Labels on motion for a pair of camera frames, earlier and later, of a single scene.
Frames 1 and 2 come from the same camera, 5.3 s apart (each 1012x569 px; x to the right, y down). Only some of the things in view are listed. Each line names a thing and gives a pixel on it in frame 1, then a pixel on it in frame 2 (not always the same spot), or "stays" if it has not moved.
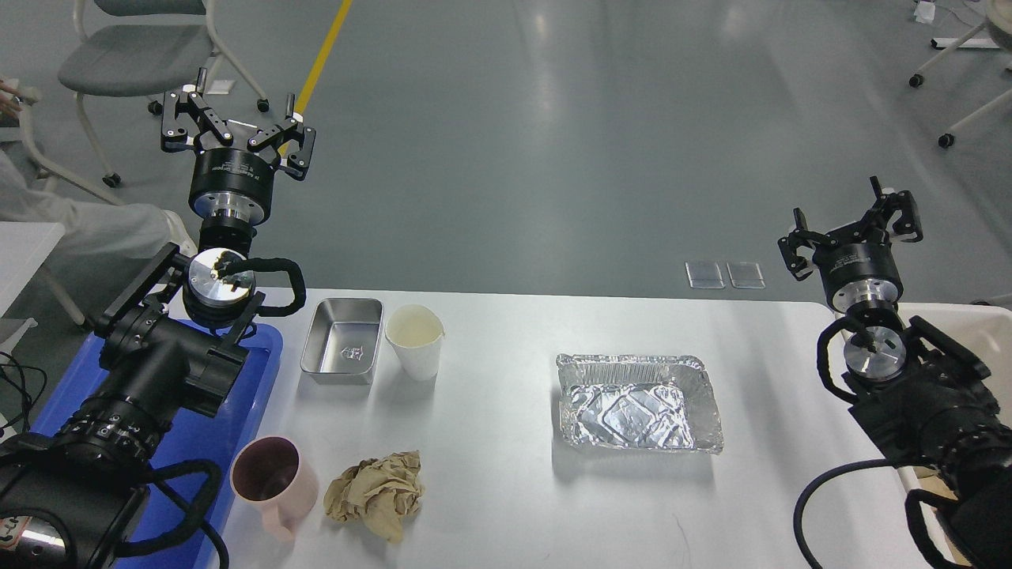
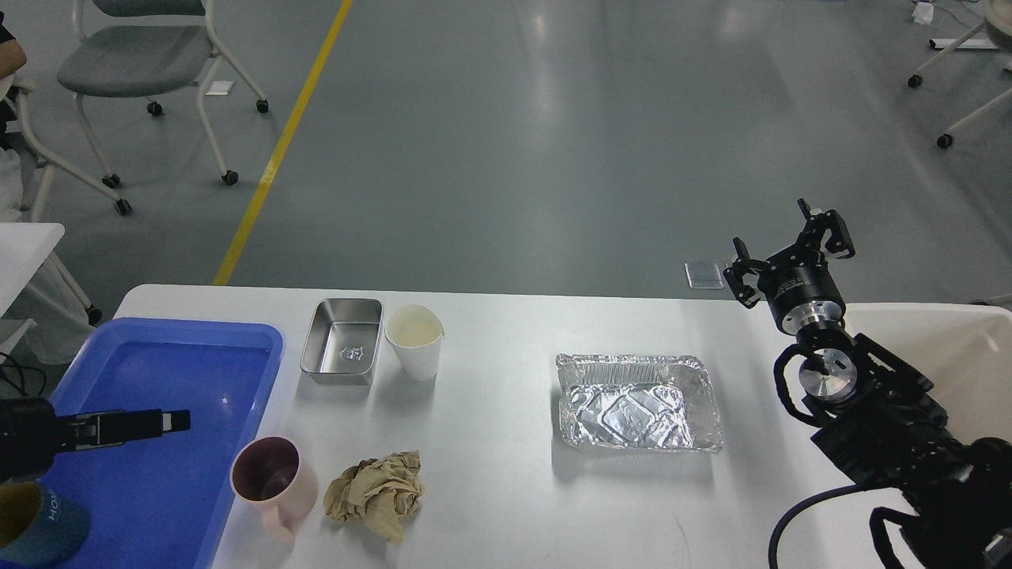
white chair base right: (998, 16) stays
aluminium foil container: (652, 401) stays
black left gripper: (226, 182) → (93, 430)
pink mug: (269, 472) stays
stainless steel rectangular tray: (341, 341) stays
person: (96, 228) → (13, 61)
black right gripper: (857, 272) → (799, 289)
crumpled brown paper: (383, 492) stays
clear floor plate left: (704, 275) stays
